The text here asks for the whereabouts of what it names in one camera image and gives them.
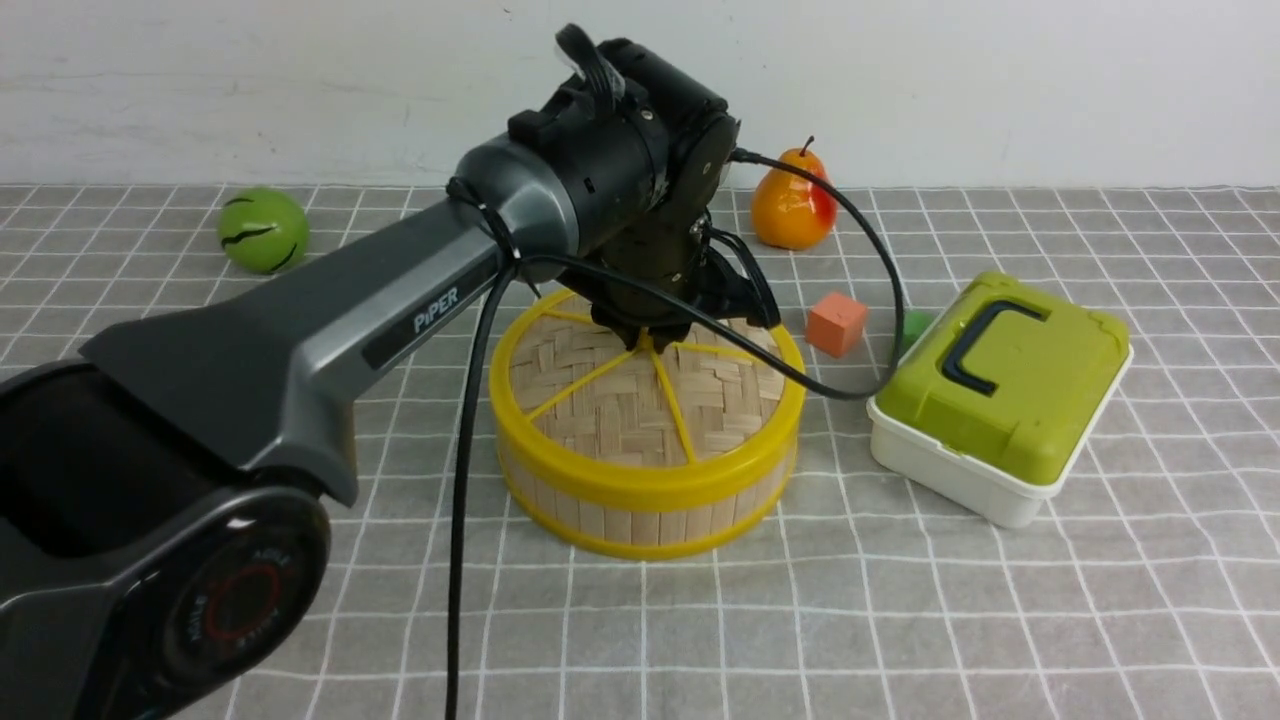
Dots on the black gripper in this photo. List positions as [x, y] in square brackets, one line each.
[663, 248]

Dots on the yellow bamboo steamer lid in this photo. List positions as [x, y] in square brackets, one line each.
[586, 425]

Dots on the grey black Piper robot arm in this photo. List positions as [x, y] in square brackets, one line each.
[162, 524]

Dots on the bamboo steamer basket base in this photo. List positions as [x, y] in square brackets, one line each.
[617, 525]

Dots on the orange red toy pear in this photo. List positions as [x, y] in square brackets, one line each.
[790, 212]

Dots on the orange foam cube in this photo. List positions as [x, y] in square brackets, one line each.
[835, 324]

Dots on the small green cube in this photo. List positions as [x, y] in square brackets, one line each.
[915, 324]

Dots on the green and white lidded box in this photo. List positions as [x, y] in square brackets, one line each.
[992, 406]

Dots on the green ball with black marks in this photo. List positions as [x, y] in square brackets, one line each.
[263, 230]

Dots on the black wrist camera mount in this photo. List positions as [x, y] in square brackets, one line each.
[729, 283]

